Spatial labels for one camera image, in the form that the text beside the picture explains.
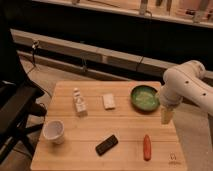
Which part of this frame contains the white plastic bottle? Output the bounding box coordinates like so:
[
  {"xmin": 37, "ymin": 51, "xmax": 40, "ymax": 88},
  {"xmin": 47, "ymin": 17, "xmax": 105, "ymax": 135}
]
[{"xmin": 73, "ymin": 88, "xmax": 87, "ymax": 117}]

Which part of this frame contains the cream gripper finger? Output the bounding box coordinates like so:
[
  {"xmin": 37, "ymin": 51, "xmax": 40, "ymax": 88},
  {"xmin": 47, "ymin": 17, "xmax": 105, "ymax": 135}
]
[{"xmin": 161, "ymin": 107, "xmax": 173, "ymax": 124}]

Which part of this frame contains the orange carrot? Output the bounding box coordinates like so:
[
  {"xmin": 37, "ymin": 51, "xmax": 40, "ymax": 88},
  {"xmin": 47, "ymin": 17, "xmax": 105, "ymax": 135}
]
[{"xmin": 143, "ymin": 135, "xmax": 151, "ymax": 161}]

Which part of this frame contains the black rectangular remote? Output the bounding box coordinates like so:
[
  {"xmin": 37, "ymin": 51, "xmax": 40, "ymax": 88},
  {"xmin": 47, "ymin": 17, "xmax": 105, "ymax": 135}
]
[{"xmin": 95, "ymin": 135, "xmax": 118, "ymax": 156}]

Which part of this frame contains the green ceramic bowl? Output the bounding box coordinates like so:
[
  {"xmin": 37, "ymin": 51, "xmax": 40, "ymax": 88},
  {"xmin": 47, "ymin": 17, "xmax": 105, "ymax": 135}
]
[{"xmin": 130, "ymin": 85, "xmax": 160, "ymax": 112}]

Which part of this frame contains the black chair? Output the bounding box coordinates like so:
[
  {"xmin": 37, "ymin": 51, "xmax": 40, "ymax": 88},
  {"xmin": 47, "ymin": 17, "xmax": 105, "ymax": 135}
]
[{"xmin": 0, "ymin": 79, "xmax": 48, "ymax": 164}]

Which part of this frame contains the white sponge block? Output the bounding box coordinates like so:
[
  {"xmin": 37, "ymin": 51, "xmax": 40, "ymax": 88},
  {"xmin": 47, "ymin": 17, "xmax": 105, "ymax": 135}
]
[{"xmin": 103, "ymin": 94, "xmax": 116, "ymax": 110}]

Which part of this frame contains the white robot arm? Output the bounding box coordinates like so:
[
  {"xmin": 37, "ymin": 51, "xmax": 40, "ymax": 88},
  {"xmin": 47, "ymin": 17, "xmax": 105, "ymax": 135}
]
[{"xmin": 158, "ymin": 60, "xmax": 213, "ymax": 124}]

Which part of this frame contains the wooden table board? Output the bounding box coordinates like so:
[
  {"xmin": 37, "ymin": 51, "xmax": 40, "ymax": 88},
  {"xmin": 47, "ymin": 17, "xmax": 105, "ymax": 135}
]
[{"xmin": 31, "ymin": 81, "xmax": 187, "ymax": 171}]

